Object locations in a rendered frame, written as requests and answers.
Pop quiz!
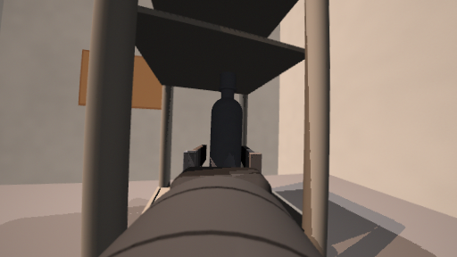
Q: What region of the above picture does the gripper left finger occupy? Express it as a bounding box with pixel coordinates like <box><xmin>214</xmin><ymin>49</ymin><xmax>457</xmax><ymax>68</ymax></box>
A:
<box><xmin>183</xmin><ymin>145</ymin><xmax>207</xmax><ymax>170</ymax></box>

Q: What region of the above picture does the black bottle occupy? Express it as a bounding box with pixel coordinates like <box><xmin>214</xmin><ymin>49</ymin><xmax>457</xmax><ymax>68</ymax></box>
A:
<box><xmin>209</xmin><ymin>71</ymin><xmax>243</xmax><ymax>168</ymax></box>

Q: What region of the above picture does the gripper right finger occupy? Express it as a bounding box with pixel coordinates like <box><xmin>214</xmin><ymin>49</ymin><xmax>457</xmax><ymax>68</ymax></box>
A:
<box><xmin>241</xmin><ymin>145</ymin><xmax>262</xmax><ymax>173</ymax></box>

